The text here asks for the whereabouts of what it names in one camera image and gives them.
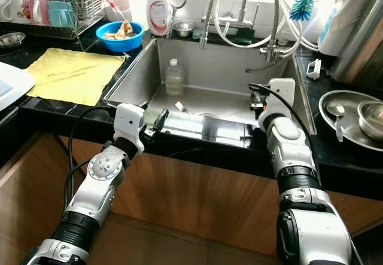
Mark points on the steel fork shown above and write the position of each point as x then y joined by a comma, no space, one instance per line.
181,106

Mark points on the large steel plate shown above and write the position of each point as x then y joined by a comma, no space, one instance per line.
350,124

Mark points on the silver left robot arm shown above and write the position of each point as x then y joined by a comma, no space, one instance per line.
106,169

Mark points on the clear plastic bottle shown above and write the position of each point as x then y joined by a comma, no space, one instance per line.
175,79

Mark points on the stainless steel sink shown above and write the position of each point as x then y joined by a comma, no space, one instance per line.
215,70

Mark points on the wooden cabinet door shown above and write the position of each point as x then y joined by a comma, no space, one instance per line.
167,187
239,211
30,211

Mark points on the small white holder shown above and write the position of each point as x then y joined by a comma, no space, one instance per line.
313,69

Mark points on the green sponge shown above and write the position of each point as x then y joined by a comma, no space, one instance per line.
244,36

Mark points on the steel spoon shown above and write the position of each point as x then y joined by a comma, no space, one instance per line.
337,110

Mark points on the blue plastic bowl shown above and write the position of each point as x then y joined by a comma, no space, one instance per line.
119,45

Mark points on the yellow cloth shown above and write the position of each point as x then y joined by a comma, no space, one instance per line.
75,76

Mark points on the small steel bowl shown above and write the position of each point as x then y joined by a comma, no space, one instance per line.
184,29

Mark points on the steel spring faucet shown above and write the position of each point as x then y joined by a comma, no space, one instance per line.
211,20

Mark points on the brown food pieces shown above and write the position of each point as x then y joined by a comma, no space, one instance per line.
119,32

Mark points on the white red-pump soap bottle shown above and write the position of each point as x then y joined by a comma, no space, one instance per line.
158,15

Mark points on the white flat appliance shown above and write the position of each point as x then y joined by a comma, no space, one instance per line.
15,85

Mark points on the white plastic container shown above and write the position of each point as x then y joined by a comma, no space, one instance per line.
119,11

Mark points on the steel knife block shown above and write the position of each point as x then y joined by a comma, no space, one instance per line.
362,43

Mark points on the white blue-label water appliance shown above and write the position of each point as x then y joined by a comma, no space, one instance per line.
344,14

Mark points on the small steel dish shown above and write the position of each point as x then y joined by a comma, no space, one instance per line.
12,40

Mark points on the plain white mug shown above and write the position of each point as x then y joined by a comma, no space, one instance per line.
5,9

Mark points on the teal mug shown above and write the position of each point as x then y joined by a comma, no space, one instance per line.
61,15

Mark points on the white red-print mug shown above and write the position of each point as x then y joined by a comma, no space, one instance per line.
19,11

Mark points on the pink mug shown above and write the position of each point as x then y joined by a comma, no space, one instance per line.
38,12

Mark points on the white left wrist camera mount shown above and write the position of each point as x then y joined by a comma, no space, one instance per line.
128,121

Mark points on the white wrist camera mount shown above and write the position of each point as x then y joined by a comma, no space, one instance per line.
281,91
128,121

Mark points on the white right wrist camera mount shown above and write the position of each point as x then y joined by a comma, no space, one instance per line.
281,91

